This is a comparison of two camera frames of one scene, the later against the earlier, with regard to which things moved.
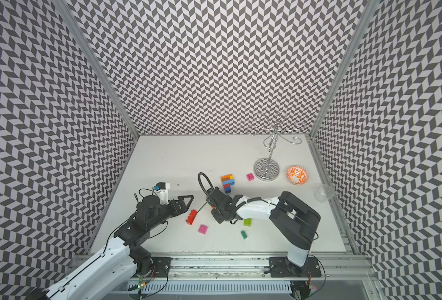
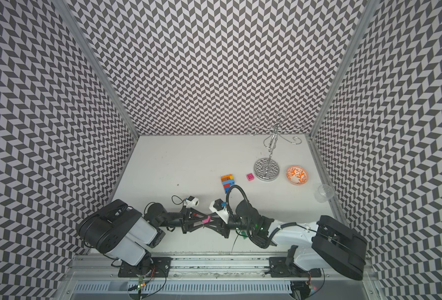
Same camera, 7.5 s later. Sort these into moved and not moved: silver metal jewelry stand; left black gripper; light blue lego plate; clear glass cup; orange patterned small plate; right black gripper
Moved: left black gripper; right black gripper
Not moved: silver metal jewelry stand; orange patterned small plate; light blue lego plate; clear glass cup
